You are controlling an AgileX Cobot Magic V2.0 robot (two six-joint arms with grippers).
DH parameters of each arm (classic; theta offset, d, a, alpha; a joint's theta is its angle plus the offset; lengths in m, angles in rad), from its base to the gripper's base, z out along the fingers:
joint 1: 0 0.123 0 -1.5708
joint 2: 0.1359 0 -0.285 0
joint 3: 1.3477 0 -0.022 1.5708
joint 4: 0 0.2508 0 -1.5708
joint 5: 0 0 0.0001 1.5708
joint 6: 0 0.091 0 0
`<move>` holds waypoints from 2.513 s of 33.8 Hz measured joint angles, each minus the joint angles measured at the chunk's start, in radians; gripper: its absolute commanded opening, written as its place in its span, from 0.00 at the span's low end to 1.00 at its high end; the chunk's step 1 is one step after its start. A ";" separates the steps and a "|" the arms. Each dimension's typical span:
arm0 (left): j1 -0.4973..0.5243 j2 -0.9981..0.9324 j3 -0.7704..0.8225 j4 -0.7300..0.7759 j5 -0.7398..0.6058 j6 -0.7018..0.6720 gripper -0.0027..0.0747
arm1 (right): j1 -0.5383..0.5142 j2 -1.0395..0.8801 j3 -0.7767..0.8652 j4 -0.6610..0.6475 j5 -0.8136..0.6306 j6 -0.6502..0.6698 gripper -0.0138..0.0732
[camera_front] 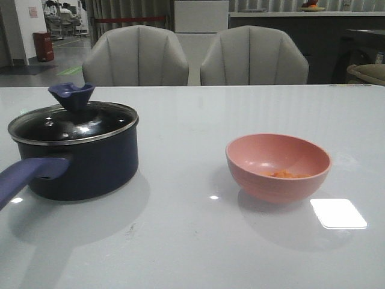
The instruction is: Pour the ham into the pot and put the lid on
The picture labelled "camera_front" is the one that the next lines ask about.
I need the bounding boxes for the pink plastic bowl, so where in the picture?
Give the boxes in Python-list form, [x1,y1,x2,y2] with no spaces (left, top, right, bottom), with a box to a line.
[226,133,331,204]

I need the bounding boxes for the orange ham slices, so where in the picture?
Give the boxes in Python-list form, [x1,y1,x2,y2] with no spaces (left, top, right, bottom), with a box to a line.
[262,169,311,179]

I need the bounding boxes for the glass lid with blue knob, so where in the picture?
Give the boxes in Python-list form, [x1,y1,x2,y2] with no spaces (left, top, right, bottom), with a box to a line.
[8,82,139,146]

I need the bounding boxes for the right grey upholstered chair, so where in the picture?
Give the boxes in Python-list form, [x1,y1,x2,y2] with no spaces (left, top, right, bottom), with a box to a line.
[200,25,309,86]

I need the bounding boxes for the grey upholstered chair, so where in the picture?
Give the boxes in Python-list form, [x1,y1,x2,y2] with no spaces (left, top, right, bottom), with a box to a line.
[82,25,189,87]
[200,25,309,86]

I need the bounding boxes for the left grey upholstered chair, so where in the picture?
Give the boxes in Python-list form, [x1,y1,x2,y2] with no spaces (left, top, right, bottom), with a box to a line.
[82,25,189,87]

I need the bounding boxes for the dark blue saucepan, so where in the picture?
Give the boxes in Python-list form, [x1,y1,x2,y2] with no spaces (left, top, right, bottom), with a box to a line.
[1,123,138,206]

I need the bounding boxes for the white cabinet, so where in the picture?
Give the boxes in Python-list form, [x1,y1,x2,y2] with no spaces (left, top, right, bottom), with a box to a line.
[174,1,229,33]

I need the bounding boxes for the coloured sticker strip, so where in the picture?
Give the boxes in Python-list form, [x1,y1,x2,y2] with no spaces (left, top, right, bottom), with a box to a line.
[328,83,372,87]

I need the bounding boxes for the dark counter with white top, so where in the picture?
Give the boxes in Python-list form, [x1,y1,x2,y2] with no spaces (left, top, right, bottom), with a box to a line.
[229,11,384,84]

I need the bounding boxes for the red trash bin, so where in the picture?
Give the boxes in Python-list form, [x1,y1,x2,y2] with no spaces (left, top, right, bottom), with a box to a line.
[32,31,54,62]

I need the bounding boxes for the fruit plate on counter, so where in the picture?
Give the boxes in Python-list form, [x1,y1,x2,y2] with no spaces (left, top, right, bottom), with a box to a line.
[300,0,325,12]

